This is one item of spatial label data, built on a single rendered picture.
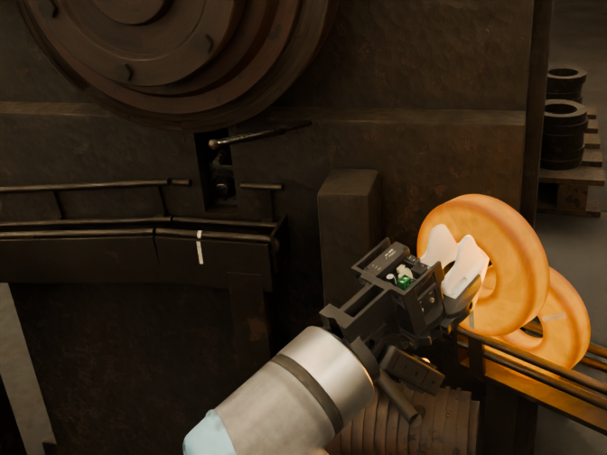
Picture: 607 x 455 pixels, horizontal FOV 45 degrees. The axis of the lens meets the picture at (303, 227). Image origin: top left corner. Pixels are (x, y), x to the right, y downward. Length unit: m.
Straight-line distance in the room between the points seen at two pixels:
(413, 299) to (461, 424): 0.41
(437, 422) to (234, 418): 0.48
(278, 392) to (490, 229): 0.28
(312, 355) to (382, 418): 0.43
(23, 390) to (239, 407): 1.54
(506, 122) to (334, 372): 0.55
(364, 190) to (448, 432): 0.36
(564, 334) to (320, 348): 0.35
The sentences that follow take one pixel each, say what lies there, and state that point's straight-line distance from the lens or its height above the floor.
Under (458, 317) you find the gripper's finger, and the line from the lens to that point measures 0.73.
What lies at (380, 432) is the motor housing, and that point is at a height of 0.50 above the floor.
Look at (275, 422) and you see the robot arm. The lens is 0.63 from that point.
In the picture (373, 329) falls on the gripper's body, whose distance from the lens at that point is 0.69.
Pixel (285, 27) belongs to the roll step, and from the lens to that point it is 0.97.
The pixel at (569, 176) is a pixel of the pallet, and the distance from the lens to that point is 2.75.
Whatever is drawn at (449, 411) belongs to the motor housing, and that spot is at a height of 0.53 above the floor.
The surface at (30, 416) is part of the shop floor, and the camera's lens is 2.05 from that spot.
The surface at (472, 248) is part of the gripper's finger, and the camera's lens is 0.75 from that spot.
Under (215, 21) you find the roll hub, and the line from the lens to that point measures 0.92.
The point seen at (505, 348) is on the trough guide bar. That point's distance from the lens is 0.93.
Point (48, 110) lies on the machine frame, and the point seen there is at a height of 0.87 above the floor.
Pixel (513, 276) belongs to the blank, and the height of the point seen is 0.84.
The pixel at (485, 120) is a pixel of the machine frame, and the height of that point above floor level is 0.87.
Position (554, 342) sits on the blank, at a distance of 0.91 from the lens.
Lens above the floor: 1.23
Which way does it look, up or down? 27 degrees down
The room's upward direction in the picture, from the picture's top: 5 degrees counter-clockwise
